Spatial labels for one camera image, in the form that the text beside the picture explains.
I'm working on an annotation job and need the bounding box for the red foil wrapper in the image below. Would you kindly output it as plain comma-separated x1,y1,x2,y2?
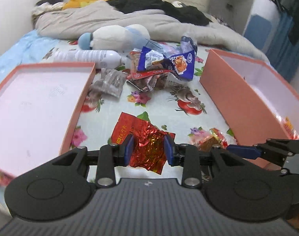
111,112,176,175

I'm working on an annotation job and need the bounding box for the white brown snack bag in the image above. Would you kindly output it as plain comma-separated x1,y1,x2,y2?
127,73,188,92

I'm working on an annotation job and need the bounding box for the silver foil packet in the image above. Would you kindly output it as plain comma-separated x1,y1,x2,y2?
90,68,128,98

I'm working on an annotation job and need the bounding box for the red strip snack packet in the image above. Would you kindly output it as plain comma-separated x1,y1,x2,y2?
126,69,172,80

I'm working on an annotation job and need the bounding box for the blue snack bag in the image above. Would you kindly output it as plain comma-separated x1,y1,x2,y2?
137,47,195,80

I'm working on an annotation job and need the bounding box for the orange corn snack packet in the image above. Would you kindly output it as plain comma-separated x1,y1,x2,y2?
281,117,299,140

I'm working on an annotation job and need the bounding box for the small gold red candy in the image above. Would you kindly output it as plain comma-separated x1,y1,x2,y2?
188,127,228,152

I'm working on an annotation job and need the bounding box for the floral bed sheet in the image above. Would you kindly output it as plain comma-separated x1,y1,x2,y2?
0,38,238,190

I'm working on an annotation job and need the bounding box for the pink gift box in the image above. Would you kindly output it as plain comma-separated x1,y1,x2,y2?
199,48,299,170

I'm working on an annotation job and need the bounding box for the white spray bottle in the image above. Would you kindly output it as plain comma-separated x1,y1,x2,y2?
52,50,129,69

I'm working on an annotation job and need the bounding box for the blue curtain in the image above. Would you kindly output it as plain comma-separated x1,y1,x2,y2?
266,12,299,82

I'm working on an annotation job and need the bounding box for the pink box lid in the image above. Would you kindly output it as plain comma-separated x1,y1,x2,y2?
0,62,95,177

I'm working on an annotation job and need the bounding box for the clear plastic bag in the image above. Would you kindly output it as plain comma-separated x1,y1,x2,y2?
124,31,199,62

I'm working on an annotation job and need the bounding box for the white blue plush toy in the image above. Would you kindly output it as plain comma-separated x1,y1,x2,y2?
78,24,150,53

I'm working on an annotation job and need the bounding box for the grey quilt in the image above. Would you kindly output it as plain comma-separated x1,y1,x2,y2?
35,1,269,62

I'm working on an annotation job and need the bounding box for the light blue blanket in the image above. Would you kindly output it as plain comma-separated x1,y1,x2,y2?
0,30,59,83

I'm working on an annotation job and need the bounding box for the black clothes pile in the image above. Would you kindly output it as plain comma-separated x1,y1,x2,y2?
107,0,211,26

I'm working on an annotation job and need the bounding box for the yellow pillow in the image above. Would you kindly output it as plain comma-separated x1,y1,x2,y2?
62,0,109,10

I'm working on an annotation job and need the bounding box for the white grey wardrobe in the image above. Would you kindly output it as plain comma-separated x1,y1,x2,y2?
209,0,279,35

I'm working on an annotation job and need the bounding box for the clothes heap by wall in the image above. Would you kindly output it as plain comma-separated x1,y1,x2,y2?
32,0,65,16

